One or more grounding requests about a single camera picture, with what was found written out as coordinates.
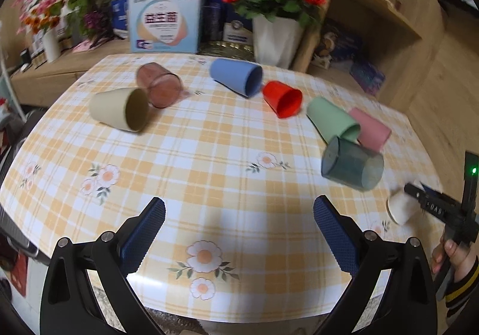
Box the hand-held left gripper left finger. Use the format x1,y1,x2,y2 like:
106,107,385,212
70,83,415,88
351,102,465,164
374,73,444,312
39,197,167,335

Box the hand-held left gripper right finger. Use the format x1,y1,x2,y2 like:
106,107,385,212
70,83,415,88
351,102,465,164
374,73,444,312
313,195,439,335

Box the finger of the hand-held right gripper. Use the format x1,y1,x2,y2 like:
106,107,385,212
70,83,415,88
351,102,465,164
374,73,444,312
403,181,462,222

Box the white cup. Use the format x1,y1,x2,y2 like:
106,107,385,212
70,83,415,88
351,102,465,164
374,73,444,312
387,188,419,226

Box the dark green transparent cup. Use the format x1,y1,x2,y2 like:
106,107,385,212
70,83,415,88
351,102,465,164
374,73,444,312
321,136,385,192

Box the pink cup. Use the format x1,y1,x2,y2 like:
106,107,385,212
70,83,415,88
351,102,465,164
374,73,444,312
348,107,392,152

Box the light green cup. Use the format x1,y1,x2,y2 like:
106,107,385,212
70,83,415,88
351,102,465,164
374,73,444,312
306,96,362,145

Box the beige cup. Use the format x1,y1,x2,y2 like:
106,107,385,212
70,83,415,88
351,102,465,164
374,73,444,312
89,88,151,133

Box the red cup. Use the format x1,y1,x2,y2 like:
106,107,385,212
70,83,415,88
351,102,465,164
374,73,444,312
262,81,303,119

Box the brown transparent cup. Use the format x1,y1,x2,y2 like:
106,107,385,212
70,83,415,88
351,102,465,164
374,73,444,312
135,62,191,109

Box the blue cup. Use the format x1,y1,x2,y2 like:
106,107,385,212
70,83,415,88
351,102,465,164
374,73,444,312
209,58,263,98

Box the person's right hand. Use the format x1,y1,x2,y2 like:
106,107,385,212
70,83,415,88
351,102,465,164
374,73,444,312
431,237,479,276

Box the blue printed box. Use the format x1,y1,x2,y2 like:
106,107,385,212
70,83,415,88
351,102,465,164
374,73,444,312
350,58,387,96

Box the wooden sideboard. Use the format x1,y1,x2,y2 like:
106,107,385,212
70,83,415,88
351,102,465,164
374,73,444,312
10,37,132,108

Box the wooden shelf unit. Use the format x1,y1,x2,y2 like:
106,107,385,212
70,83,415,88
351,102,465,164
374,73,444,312
291,0,444,108

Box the gold tray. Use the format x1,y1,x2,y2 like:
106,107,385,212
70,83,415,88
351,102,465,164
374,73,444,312
198,40,260,61

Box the white faceted vase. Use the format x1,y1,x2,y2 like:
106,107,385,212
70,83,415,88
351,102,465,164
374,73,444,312
252,16,306,68

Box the slim white vase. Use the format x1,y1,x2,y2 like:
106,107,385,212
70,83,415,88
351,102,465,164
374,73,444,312
43,28,63,63

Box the white box with blue label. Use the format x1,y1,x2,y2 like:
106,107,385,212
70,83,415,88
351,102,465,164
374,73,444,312
129,0,207,55

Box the blue and white packet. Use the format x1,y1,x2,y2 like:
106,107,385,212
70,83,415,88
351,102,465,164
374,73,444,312
110,0,132,40

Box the dark blue box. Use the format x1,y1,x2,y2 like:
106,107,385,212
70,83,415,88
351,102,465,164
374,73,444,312
175,0,230,44

